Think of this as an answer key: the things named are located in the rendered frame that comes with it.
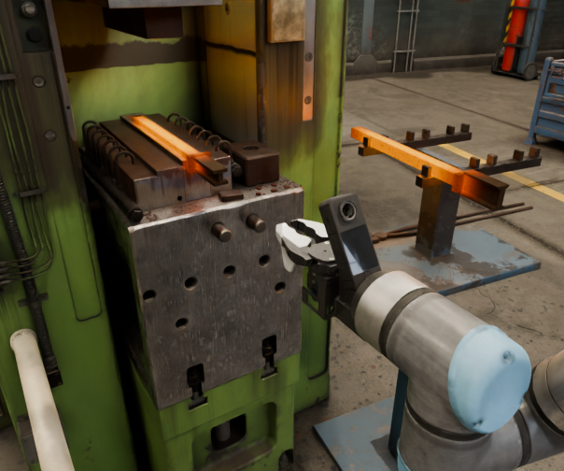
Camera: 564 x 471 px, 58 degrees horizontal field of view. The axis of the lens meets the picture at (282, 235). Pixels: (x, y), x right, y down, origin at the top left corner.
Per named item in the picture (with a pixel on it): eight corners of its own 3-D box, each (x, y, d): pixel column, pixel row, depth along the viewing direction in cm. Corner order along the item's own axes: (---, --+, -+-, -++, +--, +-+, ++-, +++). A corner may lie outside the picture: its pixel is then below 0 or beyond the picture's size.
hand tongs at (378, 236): (522, 204, 148) (523, 200, 148) (533, 209, 145) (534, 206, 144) (341, 242, 128) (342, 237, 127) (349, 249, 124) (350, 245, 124)
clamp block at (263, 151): (281, 180, 112) (281, 151, 109) (246, 188, 108) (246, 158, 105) (254, 164, 121) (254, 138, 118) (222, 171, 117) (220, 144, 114)
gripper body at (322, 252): (296, 298, 69) (353, 349, 60) (297, 242, 65) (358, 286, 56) (342, 282, 72) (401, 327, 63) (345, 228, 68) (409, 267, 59)
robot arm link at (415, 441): (512, 496, 57) (537, 415, 51) (422, 530, 53) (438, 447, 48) (459, 433, 64) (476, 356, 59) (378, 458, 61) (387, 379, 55)
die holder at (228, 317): (302, 351, 129) (305, 187, 108) (157, 411, 111) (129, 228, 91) (209, 258, 171) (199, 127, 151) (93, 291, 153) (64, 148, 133)
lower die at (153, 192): (232, 192, 106) (230, 151, 102) (137, 212, 97) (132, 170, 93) (162, 141, 138) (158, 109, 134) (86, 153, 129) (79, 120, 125)
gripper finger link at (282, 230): (261, 260, 75) (301, 288, 68) (260, 223, 72) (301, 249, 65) (278, 253, 76) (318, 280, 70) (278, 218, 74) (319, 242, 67)
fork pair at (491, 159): (496, 164, 104) (498, 155, 103) (475, 168, 102) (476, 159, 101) (424, 135, 123) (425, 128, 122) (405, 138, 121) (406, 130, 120)
